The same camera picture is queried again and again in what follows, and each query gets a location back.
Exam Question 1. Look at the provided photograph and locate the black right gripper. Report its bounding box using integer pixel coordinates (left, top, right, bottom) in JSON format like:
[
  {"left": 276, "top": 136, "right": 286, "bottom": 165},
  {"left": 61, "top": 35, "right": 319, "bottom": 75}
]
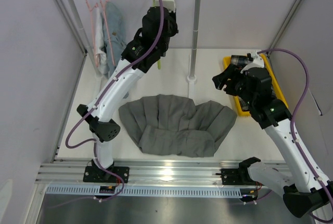
[{"left": 212, "top": 63, "right": 255, "bottom": 106}]

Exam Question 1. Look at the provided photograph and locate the grey pleated skirt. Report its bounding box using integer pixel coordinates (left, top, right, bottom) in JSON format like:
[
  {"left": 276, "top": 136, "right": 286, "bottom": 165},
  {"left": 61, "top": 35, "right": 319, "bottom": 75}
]
[{"left": 119, "top": 95, "right": 237, "bottom": 157}]

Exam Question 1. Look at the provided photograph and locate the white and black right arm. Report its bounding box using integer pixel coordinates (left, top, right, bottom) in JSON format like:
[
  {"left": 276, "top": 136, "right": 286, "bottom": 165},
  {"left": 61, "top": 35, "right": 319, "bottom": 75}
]
[{"left": 212, "top": 64, "right": 332, "bottom": 218}]

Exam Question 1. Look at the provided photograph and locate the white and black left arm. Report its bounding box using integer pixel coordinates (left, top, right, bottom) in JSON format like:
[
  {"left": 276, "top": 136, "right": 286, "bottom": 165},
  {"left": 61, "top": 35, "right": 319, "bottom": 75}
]
[{"left": 77, "top": 7, "right": 178, "bottom": 182}]

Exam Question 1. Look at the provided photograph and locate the green plastic hanger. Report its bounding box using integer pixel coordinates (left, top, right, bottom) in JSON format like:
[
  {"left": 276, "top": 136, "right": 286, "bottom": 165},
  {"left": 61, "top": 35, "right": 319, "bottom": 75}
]
[{"left": 149, "top": 0, "right": 163, "bottom": 70}]

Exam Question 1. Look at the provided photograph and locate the yellow plastic bin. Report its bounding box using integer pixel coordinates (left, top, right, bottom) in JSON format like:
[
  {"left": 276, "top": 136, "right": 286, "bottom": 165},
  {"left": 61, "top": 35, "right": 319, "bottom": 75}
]
[{"left": 223, "top": 54, "right": 288, "bottom": 117}]

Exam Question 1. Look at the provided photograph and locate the plaid checked shirt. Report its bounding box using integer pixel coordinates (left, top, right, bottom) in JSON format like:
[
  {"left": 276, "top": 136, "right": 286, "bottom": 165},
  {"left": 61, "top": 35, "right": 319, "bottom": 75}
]
[{"left": 230, "top": 55, "right": 249, "bottom": 67}]

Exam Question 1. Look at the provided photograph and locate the light blue denim garment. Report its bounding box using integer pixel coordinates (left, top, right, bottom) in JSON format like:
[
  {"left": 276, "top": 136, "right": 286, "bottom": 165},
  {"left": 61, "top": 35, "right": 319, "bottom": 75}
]
[{"left": 102, "top": 2, "right": 126, "bottom": 77}]

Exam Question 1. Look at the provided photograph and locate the white garment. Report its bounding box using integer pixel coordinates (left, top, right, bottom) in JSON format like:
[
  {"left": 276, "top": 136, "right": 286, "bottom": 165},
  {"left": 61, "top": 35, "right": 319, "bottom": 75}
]
[{"left": 94, "top": 7, "right": 109, "bottom": 75}]

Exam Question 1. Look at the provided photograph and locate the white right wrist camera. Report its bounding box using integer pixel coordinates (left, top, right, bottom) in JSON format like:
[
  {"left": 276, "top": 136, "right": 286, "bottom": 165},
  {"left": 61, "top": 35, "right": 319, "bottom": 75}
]
[{"left": 240, "top": 50, "right": 265, "bottom": 74}]

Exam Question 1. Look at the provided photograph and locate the pink wire hanger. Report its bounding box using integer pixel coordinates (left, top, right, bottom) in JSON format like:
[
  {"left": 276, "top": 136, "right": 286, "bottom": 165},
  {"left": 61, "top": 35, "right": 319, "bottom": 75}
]
[
  {"left": 81, "top": 0, "right": 99, "bottom": 67},
  {"left": 99, "top": 0, "right": 116, "bottom": 67}
]

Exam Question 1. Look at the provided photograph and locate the aluminium mounting rail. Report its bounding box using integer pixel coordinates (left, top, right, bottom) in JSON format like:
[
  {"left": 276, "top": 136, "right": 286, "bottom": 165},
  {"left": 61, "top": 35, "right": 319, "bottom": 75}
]
[{"left": 35, "top": 160, "right": 238, "bottom": 187}]

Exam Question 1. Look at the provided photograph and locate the slotted cable duct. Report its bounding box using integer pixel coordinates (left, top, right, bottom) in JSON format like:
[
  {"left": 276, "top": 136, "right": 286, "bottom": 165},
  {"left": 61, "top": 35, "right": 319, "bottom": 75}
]
[{"left": 46, "top": 185, "right": 242, "bottom": 199}]

